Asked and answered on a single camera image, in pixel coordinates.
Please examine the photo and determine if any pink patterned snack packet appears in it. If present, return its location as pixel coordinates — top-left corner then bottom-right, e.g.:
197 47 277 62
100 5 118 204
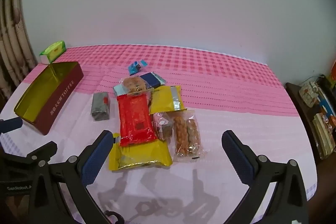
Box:
153 111 175 140

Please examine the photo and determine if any stack of books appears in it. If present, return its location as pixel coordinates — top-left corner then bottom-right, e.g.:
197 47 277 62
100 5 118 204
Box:
312 112 336 159

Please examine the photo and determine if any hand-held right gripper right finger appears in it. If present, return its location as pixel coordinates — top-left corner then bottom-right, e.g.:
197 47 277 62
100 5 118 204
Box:
221 130 309 224

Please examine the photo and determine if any dark wooden shelf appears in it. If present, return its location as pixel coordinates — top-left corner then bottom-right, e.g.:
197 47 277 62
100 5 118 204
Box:
285 74 336 161

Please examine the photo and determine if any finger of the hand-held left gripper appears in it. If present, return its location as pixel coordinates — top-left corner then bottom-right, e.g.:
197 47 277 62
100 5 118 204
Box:
25 141 58 163
0 118 24 134

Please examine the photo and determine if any pink checked tablecloth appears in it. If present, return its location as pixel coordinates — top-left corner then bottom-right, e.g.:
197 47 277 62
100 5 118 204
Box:
0 43 315 224

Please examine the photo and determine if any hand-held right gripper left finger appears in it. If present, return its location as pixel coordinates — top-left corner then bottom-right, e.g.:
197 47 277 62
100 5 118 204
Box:
28 130 114 224

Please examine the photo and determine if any green tissue box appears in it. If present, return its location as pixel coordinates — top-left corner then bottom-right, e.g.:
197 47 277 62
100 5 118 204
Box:
39 41 67 64

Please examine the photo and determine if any large yellow snack packet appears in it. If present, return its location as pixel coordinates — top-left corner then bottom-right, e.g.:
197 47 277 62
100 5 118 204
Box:
109 135 173 170

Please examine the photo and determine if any clear fried twist packet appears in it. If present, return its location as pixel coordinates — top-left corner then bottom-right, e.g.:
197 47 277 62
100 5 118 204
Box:
168 110 205 163

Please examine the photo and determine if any blue candy wrapper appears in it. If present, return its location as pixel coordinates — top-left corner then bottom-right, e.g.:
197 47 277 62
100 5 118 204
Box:
128 59 148 75

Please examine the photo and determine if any maroon and gold tin box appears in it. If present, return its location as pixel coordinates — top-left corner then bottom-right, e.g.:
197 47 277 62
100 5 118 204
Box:
14 61 84 135

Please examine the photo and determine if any red snack packet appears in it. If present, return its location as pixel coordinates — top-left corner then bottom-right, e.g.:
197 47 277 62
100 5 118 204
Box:
117 94 157 147

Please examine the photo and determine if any clear cookie packet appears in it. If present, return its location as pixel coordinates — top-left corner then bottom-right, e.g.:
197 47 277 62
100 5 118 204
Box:
113 76 154 98

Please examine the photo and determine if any small yellow snack packet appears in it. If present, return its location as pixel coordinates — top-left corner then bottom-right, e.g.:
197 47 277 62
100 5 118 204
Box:
149 85 187 114

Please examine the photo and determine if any navy blue snack packet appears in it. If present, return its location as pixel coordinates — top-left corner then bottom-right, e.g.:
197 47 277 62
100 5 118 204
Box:
140 72 166 89

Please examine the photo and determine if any floral patterned bag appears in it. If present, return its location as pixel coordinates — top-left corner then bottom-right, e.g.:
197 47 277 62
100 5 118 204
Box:
299 81 319 107

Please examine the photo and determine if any grey snack packet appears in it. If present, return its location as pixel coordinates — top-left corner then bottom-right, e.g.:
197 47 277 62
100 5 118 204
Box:
91 92 111 121

